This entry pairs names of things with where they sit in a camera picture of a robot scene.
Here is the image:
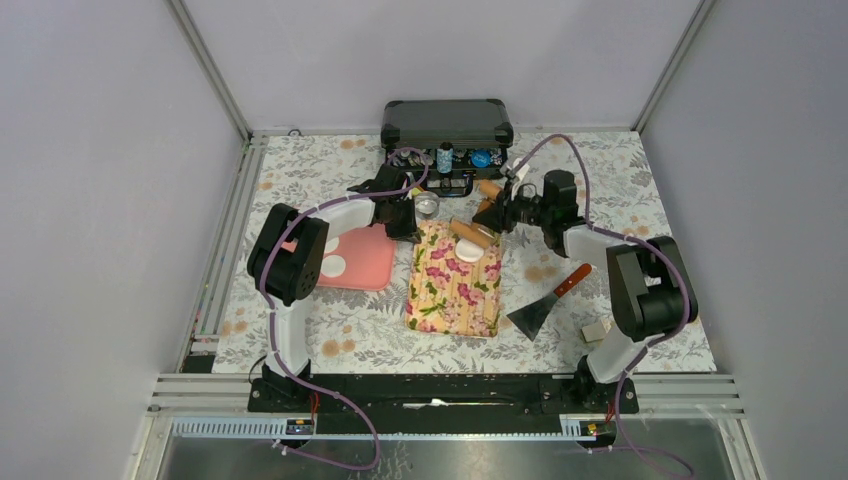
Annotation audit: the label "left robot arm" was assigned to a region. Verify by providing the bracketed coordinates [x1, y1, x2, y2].
[246, 164, 427, 411]

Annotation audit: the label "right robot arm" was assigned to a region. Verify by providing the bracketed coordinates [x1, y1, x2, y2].
[472, 170, 698, 412]

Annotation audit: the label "white green eraser block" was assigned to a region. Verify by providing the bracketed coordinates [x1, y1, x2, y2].
[580, 321, 614, 344]

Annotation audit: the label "blue white chip stack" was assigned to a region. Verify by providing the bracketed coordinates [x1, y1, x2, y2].
[436, 142, 454, 175]

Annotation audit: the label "white dough ball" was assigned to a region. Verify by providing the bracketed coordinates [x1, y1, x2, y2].
[455, 239, 485, 263]

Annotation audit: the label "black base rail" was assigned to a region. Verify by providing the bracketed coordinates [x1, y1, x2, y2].
[247, 372, 639, 435]

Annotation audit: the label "blue small blind button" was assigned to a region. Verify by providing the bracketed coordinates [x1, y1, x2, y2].
[470, 149, 492, 168]

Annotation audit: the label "floral yellow tray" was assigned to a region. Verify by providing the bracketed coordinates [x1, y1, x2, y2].
[404, 220, 503, 338]

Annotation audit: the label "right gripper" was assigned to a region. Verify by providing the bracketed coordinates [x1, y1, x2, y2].
[472, 179, 553, 235]

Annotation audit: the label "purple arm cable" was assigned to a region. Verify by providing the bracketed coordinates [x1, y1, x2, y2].
[506, 134, 697, 480]
[256, 146, 432, 473]

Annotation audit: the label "white dough wrapper upper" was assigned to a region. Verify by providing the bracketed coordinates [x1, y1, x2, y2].
[324, 237, 340, 255]

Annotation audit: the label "white dough wrapper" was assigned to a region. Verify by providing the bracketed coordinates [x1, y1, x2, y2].
[324, 237, 340, 255]
[321, 255, 347, 278]

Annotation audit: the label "black poker chip case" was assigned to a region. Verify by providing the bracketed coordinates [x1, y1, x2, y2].
[380, 98, 514, 197]

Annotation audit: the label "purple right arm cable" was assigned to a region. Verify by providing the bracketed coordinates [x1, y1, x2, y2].
[506, 134, 697, 480]

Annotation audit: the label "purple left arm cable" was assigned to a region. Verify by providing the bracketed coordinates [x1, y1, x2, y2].
[256, 146, 432, 473]

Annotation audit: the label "white dough wrapper lower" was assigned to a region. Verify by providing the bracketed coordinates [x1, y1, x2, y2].
[321, 255, 347, 278]

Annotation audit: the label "wooden double-ended rolling pin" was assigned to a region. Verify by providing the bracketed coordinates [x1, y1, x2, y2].
[449, 180, 503, 250]

